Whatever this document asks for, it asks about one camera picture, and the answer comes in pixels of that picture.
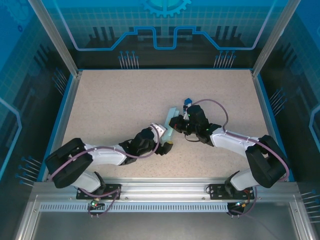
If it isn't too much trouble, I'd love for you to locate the left aluminium frame post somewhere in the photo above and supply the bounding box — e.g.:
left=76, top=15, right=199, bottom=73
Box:
left=27, top=0, right=84, bottom=78

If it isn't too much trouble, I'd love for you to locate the right aluminium frame post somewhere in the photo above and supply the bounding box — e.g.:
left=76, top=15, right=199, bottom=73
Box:
left=251, top=0, right=300, bottom=77

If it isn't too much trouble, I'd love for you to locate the right aluminium side rail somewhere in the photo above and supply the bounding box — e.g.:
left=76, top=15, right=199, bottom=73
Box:
left=250, top=69, right=287, bottom=181

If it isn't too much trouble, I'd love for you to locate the small connector with green light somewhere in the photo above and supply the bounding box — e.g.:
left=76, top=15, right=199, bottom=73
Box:
left=87, top=197, right=105, bottom=210
left=234, top=199, right=251, bottom=209

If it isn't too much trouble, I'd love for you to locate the aluminium frame post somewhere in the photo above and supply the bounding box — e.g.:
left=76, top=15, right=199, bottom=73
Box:
left=27, top=0, right=84, bottom=78
left=251, top=0, right=300, bottom=77

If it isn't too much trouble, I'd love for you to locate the aluminium side rail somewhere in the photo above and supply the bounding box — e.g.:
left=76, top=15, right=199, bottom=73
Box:
left=250, top=69, right=287, bottom=181
left=41, top=70, right=84, bottom=182

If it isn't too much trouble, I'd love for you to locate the slotted grey cable duct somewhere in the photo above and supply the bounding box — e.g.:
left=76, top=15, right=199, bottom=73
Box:
left=39, top=201, right=230, bottom=213

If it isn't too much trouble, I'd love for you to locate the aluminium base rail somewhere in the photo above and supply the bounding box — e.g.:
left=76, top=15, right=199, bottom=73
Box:
left=32, top=177, right=300, bottom=201

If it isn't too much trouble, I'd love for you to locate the light blue paper box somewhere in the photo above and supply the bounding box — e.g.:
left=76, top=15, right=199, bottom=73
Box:
left=163, top=106, right=181, bottom=145

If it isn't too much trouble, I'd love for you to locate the left aluminium side rail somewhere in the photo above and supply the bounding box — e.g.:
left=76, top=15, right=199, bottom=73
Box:
left=41, top=70, right=84, bottom=182

